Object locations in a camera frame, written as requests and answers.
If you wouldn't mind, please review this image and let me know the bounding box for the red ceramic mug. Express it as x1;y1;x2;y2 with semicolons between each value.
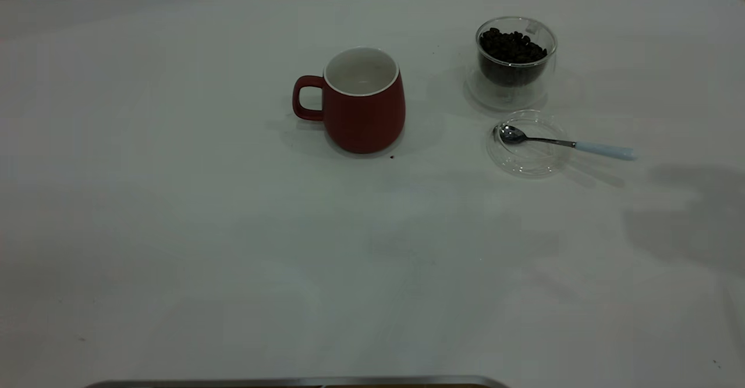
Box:
292;47;406;155

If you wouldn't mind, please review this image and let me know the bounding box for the metal spoon light blue handle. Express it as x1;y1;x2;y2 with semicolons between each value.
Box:
494;123;638;161

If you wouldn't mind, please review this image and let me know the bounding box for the dark coffee beans pile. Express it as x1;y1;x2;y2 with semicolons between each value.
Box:
478;27;548;86

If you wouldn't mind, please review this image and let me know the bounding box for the clear glass saucer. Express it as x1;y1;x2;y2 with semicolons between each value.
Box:
486;109;572;178

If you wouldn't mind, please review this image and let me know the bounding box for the silver metal edge strip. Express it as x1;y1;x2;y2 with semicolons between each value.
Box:
84;375;510;388

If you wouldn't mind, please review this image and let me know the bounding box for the clear double-wall glass cup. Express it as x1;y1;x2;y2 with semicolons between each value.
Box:
464;16;558;111

